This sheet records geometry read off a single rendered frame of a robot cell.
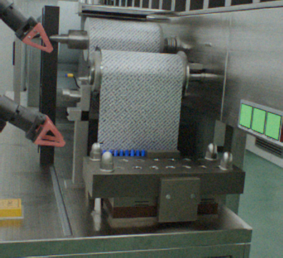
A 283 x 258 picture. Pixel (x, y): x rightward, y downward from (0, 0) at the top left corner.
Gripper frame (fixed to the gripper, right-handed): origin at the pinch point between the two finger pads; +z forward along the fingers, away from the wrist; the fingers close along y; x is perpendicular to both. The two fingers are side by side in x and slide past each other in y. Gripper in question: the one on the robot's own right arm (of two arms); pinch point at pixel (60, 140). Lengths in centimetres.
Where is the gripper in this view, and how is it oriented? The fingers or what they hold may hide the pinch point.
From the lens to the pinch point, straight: 122.1
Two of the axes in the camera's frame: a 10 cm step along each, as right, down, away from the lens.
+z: 8.0, 5.1, 3.2
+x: 5.5, -8.4, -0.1
